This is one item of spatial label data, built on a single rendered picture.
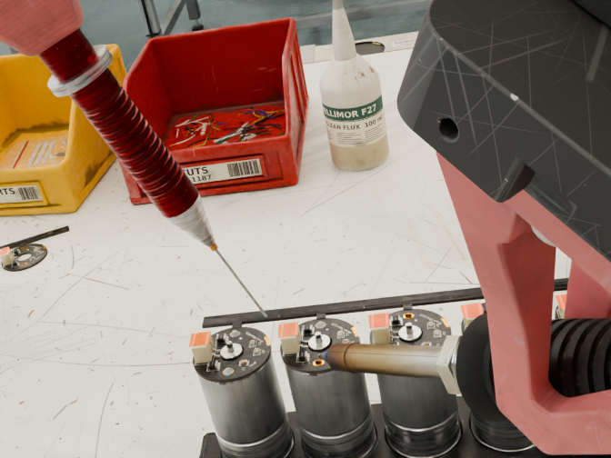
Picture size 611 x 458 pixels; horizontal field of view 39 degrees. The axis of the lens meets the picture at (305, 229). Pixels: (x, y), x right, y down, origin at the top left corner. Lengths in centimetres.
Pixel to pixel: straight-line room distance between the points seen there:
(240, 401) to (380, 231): 18
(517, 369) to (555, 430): 1
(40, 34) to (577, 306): 13
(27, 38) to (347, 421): 15
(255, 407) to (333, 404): 2
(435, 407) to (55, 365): 19
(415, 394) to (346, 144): 24
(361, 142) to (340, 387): 24
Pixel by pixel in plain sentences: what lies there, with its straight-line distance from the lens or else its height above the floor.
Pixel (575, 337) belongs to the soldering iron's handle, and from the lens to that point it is 17.
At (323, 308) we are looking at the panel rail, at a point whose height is 81.
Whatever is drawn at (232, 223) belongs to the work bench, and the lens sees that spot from 46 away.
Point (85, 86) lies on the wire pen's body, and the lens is 20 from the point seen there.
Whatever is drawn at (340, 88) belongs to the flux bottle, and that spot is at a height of 80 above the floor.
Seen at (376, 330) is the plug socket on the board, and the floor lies 82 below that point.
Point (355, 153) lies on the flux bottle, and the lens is 48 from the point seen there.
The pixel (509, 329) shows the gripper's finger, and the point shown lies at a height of 88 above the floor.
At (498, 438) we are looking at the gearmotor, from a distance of 28.
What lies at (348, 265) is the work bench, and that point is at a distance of 41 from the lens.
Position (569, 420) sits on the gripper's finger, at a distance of 16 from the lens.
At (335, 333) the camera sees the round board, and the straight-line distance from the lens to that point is 27.
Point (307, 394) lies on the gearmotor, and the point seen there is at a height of 80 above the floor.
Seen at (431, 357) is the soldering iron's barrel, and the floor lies 84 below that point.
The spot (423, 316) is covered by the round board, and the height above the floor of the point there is 81.
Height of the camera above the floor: 98
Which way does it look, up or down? 31 degrees down
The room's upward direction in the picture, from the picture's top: 11 degrees counter-clockwise
